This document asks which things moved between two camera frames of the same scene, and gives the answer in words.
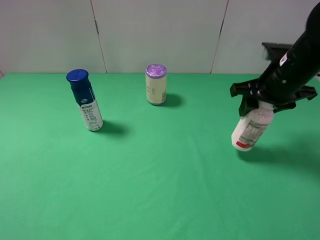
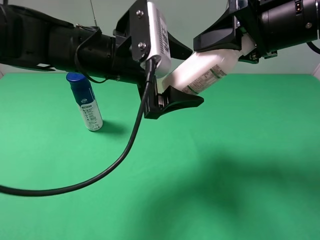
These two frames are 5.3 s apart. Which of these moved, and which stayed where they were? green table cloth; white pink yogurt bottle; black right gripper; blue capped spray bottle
Moved: black right gripper; white pink yogurt bottle
Stayed: green table cloth; blue capped spray bottle
